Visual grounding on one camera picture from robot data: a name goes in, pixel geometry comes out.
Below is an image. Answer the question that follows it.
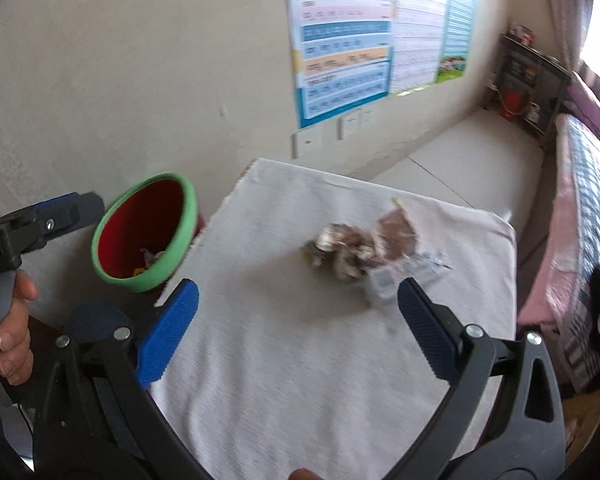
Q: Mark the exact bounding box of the person's left hand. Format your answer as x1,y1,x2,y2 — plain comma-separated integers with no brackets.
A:
0,270,38,401

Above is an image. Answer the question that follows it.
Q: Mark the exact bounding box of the pink beige wrapper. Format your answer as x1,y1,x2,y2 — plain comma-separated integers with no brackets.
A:
370,197,421,266

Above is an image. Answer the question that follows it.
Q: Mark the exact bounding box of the pale curtain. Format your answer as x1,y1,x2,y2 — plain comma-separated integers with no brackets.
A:
537,0,596,76

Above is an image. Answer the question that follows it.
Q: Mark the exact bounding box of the white chart wall poster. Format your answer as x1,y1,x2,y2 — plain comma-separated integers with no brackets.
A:
389,0,453,95

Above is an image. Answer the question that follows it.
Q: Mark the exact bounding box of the silver brown wrapper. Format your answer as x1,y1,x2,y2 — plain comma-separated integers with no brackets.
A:
302,222,376,282

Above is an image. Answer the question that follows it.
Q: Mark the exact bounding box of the pink pillow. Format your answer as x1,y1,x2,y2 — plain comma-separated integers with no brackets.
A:
567,71,600,156

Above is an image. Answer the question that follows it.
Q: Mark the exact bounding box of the small red white box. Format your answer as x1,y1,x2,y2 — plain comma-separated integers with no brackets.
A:
510,21,538,46

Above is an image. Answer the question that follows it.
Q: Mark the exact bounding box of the bed with plaid blanket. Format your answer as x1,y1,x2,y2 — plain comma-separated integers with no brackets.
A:
517,72,600,401

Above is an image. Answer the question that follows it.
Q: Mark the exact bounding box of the blue chart wall poster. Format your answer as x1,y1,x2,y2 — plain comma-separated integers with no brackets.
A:
284,0,398,130

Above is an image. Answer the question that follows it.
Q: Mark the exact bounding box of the dark metal shelf rack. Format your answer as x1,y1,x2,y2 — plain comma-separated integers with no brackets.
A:
485,32,573,141

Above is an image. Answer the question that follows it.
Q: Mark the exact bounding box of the red bin with green rim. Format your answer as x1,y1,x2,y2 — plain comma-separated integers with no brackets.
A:
91,172,201,294

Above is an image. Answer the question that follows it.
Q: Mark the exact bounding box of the white cloth covered table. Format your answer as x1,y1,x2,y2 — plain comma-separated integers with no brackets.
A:
150,157,518,480

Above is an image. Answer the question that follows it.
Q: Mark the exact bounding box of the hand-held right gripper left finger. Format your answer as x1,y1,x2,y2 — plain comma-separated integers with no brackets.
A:
35,277,216,480

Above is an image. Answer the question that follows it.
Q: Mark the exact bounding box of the clear plastic wrapper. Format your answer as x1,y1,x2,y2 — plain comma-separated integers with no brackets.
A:
365,252,453,308

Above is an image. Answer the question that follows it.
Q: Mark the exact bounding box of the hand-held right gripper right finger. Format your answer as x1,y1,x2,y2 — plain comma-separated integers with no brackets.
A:
380,277,566,480

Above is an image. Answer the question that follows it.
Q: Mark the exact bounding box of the red bucket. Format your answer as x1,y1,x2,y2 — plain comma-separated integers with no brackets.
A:
500,91,523,120

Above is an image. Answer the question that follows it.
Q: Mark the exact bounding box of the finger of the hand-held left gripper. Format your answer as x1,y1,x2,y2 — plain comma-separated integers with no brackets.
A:
10,191,106,253

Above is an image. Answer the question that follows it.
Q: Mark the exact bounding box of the green bordered wall poster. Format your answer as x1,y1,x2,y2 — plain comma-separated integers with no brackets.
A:
434,0,478,83

